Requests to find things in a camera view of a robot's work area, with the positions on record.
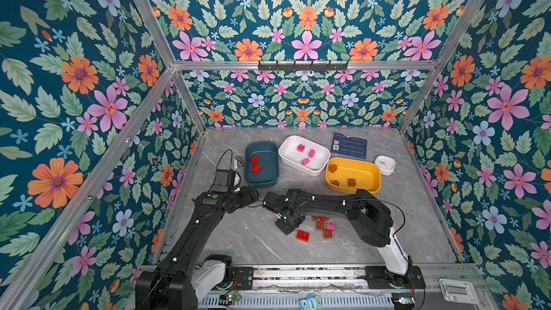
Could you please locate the dark blue printed card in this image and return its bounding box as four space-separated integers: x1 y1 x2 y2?
330 132 367 159

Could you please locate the white plastic container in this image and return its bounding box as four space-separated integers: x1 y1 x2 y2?
278 135 331 177

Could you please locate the white device on rail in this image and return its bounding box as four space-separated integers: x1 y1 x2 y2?
439 278 479 305

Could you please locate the yellow plastic container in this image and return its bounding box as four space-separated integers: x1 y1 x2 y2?
325 157 382 194

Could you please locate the large red lego brick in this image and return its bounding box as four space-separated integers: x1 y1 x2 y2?
296 230 310 243

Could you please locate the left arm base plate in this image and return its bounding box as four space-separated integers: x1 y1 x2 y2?
216 266 255 291

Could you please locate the teal plastic container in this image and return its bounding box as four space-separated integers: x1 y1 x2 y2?
245 141 279 188

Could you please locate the blue owl toy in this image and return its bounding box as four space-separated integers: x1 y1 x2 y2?
299 295 321 310

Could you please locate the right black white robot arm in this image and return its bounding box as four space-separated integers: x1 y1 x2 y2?
262 189 410 276

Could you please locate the small white round dish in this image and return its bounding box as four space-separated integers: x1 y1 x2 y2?
375 155 397 176

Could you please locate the black hook rail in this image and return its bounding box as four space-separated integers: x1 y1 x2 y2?
257 60 349 73

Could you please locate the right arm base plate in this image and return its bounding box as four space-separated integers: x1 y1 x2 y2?
364 265 426 290

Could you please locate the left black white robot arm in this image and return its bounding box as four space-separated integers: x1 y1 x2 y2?
136 186 259 309

